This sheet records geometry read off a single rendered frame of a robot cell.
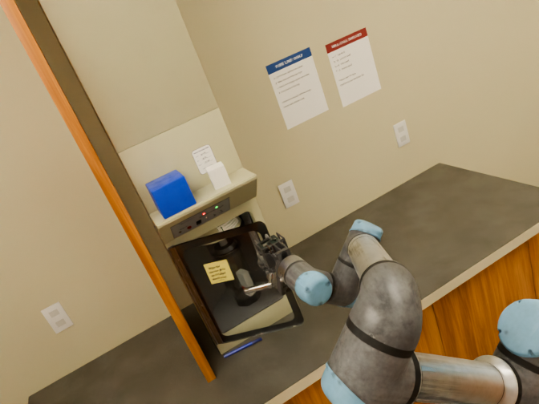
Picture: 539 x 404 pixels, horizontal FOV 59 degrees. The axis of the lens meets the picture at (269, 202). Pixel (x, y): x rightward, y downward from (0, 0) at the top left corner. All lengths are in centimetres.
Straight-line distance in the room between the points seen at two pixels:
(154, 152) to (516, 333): 101
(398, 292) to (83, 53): 98
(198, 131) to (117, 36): 33
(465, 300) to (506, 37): 143
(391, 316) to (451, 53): 186
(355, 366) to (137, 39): 100
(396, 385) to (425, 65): 179
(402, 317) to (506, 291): 121
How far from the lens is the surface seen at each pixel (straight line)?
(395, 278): 81
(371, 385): 80
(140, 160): 140
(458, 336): 187
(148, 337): 200
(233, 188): 137
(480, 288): 185
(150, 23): 139
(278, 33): 198
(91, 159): 130
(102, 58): 137
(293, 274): 114
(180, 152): 142
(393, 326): 77
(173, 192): 133
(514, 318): 111
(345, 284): 116
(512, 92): 281
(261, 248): 126
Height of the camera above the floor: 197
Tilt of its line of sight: 23 degrees down
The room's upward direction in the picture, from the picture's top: 21 degrees counter-clockwise
